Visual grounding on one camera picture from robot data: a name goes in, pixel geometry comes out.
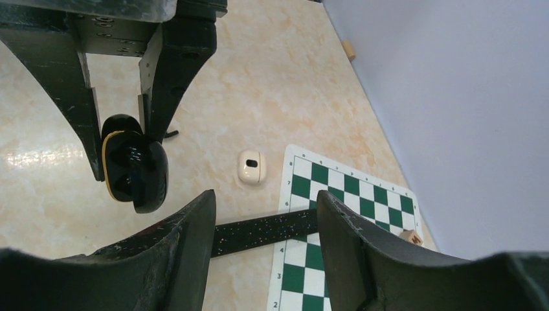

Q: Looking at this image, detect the wooden cork piece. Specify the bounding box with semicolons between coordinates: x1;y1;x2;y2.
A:
341;40;356;62

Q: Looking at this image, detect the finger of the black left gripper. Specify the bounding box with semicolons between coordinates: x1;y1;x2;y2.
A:
139;1;227;143
1;4;105;181

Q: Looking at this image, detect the black earbud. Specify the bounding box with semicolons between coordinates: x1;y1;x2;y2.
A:
164;130;179;139

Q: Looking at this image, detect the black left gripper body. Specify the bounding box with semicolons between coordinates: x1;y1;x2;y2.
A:
1;1;177;58

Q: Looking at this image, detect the black earbud case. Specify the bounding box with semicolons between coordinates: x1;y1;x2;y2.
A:
101;114;168;214

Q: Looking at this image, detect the wooden letter cube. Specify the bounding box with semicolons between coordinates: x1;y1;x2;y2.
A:
399;230;423;246

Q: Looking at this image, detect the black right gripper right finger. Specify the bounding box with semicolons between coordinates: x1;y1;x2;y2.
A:
317;190;548;310

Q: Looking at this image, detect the green white chessboard mat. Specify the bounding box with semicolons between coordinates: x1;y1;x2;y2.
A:
266;143;425;311

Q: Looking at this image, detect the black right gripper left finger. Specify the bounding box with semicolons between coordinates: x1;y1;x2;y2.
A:
1;190;216;310

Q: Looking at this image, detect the cream earbud case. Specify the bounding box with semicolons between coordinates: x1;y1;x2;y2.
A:
237;150;267;186

